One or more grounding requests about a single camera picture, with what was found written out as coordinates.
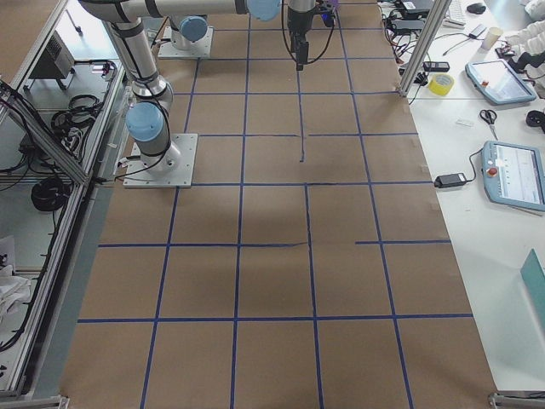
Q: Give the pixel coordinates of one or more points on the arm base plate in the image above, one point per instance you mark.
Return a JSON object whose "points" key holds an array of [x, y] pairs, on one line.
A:
{"points": [[199, 50], [174, 170]]}

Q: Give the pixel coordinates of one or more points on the near blue teach pendant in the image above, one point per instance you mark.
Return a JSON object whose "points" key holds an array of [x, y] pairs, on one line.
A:
{"points": [[513, 175]]}

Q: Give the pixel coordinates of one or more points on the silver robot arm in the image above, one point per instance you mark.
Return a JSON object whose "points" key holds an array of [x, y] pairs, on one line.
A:
{"points": [[185, 30], [236, 36]]}

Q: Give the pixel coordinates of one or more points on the yellow tape roll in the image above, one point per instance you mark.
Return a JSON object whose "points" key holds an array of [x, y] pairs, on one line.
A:
{"points": [[441, 84]]}

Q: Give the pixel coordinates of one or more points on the black power adapter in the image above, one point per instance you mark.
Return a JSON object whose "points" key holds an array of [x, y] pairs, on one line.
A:
{"points": [[450, 180]]}

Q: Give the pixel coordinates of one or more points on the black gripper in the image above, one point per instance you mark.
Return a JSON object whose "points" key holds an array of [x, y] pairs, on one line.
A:
{"points": [[296, 23]]}

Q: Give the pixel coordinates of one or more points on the far blue teach pendant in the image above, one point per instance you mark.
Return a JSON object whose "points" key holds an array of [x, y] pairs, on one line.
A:
{"points": [[498, 82]]}

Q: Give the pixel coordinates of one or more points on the black phone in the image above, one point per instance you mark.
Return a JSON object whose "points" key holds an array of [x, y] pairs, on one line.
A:
{"points": [[436, 66]]}

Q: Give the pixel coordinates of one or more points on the aluminium frame post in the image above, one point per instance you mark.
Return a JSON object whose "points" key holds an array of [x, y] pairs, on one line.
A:
{"points": [[433, 23]]}

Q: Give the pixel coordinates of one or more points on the blue teach pendant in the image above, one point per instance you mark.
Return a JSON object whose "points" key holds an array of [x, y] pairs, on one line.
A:
{"points": [[513, 175], [498, 82]]}

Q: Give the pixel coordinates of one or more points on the black handled scissors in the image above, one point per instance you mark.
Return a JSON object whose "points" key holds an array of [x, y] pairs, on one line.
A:
{"points": [[490, 117]]}

